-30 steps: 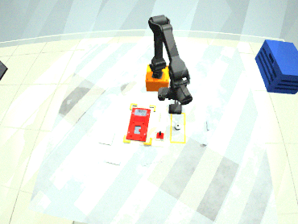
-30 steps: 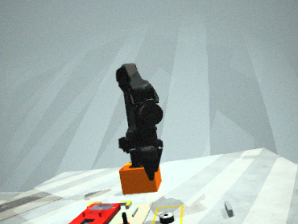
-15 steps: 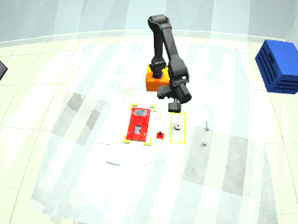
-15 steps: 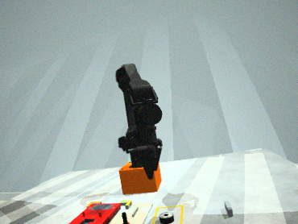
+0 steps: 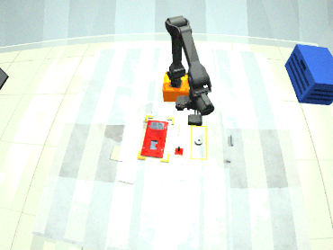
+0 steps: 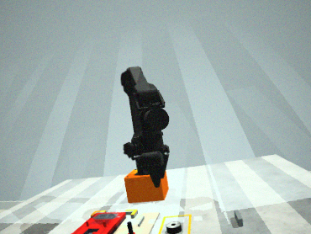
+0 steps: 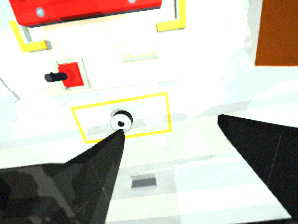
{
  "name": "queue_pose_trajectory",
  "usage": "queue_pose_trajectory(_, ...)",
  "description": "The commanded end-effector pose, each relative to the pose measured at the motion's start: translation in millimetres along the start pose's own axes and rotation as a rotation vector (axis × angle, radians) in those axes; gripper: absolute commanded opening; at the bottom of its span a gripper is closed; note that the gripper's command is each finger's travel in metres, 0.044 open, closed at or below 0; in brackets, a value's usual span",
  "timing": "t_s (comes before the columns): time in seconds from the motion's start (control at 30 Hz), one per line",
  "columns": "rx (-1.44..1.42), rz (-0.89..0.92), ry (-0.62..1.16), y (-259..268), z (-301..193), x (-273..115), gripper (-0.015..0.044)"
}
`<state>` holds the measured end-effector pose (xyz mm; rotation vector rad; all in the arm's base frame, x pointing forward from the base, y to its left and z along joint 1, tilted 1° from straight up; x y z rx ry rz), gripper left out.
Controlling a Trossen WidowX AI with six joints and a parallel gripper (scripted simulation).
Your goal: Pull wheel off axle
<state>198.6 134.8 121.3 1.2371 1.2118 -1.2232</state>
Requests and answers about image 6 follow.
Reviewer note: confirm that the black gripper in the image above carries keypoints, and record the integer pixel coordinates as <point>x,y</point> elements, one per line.
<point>154,160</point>

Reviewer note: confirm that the black and white wheel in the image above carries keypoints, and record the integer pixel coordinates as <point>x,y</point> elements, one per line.
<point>173,227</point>

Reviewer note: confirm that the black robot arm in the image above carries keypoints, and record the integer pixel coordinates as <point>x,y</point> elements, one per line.
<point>146,103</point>

